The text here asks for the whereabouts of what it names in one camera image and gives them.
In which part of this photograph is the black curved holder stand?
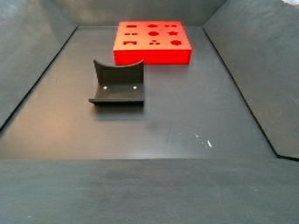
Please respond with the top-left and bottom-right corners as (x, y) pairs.
(88, 60), (145, 105)

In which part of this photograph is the red shape sorter box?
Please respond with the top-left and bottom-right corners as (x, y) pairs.
(113, 21), (192, 65)

